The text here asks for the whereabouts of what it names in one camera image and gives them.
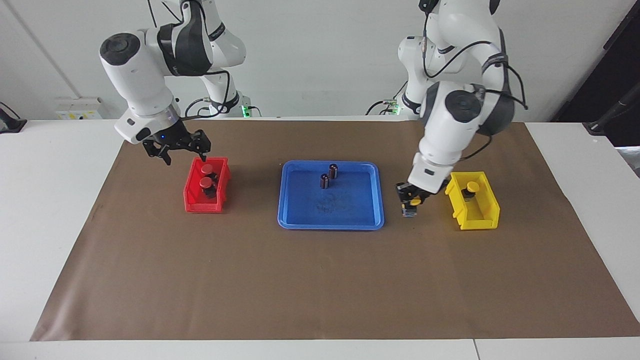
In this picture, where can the black background panel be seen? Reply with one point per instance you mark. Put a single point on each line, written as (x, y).
(615, 65)

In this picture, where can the green lit base connector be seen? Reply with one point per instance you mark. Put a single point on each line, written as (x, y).
(392, 106)
(244, 111)

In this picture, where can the black stand pole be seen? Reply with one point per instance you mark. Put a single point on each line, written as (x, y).
(607, 117)

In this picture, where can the black cylindrical capacitor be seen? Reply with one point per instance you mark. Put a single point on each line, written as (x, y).
(324, 181)
(333, 170)

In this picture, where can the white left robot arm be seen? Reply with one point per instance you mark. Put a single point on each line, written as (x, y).
(445, 135)

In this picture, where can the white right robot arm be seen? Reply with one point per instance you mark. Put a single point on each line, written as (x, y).
(140, 85)

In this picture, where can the red plastic storage bin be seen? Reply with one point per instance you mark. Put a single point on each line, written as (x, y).
(202, 206)

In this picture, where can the yellow plastic storage bin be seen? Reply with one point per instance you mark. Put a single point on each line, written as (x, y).
(477, 222)

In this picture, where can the blue plastic tray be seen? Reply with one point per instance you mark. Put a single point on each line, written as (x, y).
(300, 210)

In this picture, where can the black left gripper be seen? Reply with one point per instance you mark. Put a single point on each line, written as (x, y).
(412, 191)

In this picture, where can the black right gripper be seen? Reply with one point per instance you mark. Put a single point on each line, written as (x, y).
(172, 139)

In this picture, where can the yellow push button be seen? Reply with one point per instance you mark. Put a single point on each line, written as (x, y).
(415, 202)
(472, 186)

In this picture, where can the grey metal object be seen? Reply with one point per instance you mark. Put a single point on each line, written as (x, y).
(631, 160)

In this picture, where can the brown paper table mat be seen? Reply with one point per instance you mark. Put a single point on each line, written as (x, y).
(320, 280)

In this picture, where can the red push button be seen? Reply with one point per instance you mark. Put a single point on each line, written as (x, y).
(206, 170)
(205, 183)

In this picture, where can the white power strip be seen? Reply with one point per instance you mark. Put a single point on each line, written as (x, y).
(80, 107)

